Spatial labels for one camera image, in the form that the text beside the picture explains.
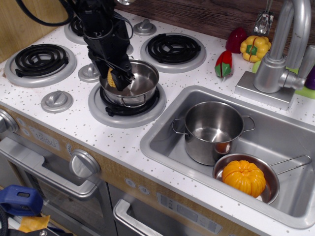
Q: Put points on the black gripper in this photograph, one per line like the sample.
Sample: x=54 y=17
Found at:
x=107 y=44

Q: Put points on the yellow toy corn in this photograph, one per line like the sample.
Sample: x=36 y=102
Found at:
x=110 y=80

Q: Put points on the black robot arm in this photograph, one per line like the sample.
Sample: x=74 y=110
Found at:
x=86 y=10

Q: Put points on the steel pan on stove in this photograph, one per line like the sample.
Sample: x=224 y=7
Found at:
x=141 y=89

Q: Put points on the front right stove burner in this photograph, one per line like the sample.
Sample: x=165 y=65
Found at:
x=118 y=116

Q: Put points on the stove burner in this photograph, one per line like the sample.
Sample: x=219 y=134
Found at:
x=40 y=65
x=74 y=31
x=173 y=53
x=118 y=116

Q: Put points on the back left stove burner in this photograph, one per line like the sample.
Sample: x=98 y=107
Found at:
x=74 y=31

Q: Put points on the back right stove burner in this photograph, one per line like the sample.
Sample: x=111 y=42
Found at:
x=173 y=53

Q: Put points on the front left stove burner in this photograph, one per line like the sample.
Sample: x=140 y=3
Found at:
x=40 y=65

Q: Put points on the grey knob middle left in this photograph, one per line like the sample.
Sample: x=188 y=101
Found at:
x=89 y=73

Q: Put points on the grey knob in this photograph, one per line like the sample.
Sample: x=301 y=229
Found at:
x=129 y=49
x=144 y=28
x=56 y=102
x=89 y=73

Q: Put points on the grey knob centre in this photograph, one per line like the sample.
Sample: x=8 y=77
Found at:
x=129 y=49

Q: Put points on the grey knob back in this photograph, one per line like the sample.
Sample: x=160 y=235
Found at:
x=144 y=28

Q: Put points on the grey knob front left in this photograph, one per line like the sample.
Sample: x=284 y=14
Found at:
x=56 y=102

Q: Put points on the silver oven dial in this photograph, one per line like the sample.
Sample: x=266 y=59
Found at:
x=83 y=165

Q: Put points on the oven clock display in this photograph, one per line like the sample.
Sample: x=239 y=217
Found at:
x=45 y=138

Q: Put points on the red toy chili pepper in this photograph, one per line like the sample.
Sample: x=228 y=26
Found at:
x=223 y=66

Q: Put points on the tall steel pot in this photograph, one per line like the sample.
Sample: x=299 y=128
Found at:
x=211 y=129

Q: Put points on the silver dial far left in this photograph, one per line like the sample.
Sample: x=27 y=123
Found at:
x=7 y=123

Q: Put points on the dark red toy pepper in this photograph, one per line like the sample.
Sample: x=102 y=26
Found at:
x=235 y=40

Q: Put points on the yellow toy bell pepper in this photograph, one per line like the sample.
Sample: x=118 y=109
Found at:
x=254 y=48

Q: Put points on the right oven control panel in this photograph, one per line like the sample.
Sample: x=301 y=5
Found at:
x=189 y=214

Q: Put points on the orange toy pumpkin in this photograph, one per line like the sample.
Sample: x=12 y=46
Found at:
x=244 y=176

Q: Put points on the yellow cloth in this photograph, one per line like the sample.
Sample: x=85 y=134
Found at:
x=33 y=223

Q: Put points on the silver faucet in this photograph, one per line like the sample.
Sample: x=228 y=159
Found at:
x=284 y=69

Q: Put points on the green toy plate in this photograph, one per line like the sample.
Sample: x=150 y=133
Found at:
x=306 y=92

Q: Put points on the purple toy eggplant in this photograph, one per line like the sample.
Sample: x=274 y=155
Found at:
x=310 y=81

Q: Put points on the small steel saucepan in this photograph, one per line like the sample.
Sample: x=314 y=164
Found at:
x=272 y=188

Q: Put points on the left oven door handle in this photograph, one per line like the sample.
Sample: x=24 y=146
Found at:
x=33 y=163

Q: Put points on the oven door handle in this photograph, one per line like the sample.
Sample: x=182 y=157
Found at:
x=33 y=163
x=120 y=213

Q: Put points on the right oven door handle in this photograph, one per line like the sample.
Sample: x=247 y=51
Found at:
x=120 y=213

